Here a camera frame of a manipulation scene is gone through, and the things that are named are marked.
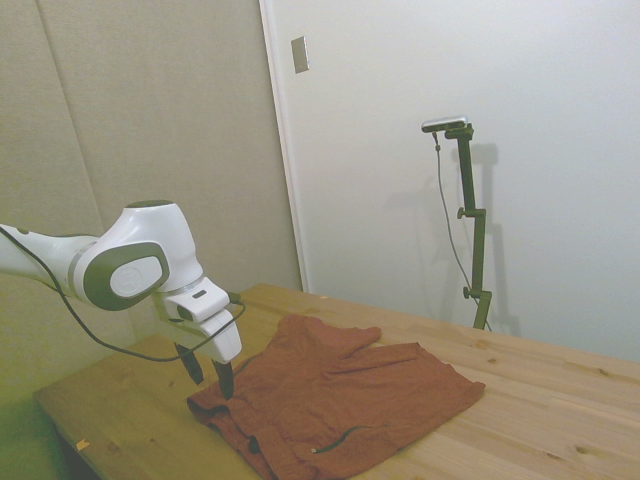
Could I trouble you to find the rust red shorts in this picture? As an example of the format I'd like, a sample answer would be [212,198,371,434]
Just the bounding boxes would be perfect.
[186,314,487,480]

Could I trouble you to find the grey wall switch plate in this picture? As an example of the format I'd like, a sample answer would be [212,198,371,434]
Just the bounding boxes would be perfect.
[290,35,311,75]

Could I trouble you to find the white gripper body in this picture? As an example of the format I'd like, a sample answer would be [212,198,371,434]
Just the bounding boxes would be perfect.
[159,307,244,364]

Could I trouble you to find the white door frame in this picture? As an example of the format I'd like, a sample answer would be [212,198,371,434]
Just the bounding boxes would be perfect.
[258,0,312,295]

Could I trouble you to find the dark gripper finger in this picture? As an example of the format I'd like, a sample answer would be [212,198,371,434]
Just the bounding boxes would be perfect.
[212,359,235,401]
[174,341,204,385]

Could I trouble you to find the dark jointed camera stand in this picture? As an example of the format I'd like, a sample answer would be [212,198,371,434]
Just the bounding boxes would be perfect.
[443,124,494,331]

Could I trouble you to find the silver camera on stand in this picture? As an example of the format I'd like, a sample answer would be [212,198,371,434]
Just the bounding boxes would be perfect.
[421,114,471,134]

